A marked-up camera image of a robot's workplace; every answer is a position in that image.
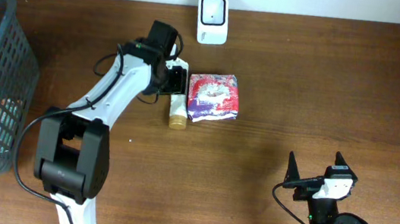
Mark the white tube gold cap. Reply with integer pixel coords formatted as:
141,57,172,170
166,57,189,131

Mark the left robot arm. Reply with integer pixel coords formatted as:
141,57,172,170
33,21,187,224

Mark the red purple tissue pack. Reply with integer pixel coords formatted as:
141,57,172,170
187,74,240,123

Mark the white barcode scanner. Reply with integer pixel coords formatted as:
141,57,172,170
197,0,229,45

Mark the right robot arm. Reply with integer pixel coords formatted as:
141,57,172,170
272,152,368,224

